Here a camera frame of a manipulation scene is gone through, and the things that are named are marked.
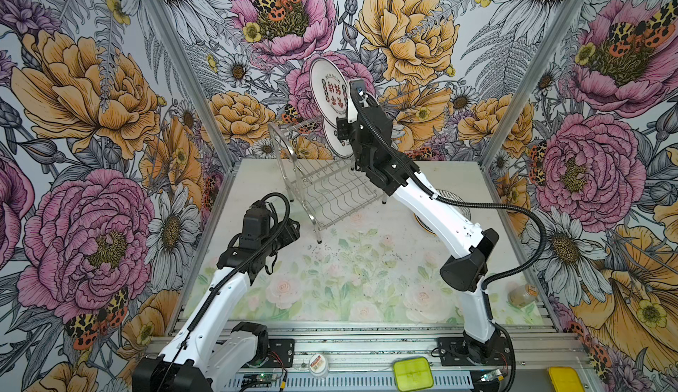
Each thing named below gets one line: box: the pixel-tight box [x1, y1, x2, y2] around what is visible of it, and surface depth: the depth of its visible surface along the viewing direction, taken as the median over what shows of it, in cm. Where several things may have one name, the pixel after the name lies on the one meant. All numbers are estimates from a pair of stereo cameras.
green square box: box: [393, 356, 434, 392], surface depth 72 cm
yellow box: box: [548, 366, 585, 392], surface depth 71 cm
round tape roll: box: [308, 354, 329, 377], surface depth 65 cm
